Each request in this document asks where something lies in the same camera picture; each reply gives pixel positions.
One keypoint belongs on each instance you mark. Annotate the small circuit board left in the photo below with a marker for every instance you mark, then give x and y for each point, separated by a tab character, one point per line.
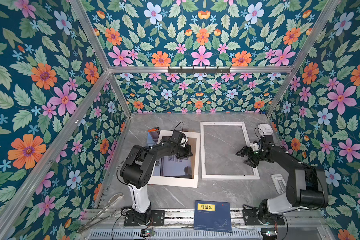
147	233

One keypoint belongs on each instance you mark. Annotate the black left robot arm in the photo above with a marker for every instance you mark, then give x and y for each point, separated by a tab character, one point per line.
138	167

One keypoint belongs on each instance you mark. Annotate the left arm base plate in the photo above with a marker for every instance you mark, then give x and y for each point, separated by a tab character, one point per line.
151	217

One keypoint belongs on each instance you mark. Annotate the small circuit board right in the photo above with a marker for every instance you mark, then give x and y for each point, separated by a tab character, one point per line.
269	235

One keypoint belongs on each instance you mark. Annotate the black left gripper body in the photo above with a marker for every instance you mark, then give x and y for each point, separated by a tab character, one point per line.
182	152

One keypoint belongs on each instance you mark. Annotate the small circuit board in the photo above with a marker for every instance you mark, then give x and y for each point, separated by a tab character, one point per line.
269	235
147	233

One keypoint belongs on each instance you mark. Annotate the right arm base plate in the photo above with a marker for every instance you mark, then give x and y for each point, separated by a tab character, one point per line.
254	217

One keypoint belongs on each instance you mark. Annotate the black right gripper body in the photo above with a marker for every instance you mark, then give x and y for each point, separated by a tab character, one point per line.
254	157

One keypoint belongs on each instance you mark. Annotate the white round device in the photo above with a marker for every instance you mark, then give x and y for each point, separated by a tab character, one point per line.
265	129

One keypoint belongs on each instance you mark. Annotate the orange handled screwdriver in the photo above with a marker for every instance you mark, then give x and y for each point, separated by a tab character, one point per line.
155	129

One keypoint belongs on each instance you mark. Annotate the brown frame backing board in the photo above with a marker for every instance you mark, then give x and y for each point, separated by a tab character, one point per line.
193	143

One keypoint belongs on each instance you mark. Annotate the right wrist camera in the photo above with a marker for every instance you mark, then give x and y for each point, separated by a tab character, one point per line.
254	146

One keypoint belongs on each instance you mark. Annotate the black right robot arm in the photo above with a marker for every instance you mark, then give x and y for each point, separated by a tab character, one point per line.
306	186

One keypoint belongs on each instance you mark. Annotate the blue booklet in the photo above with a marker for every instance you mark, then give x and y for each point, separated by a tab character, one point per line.
212	216

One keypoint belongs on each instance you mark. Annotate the white picture frame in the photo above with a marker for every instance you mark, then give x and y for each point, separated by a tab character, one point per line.
254	176

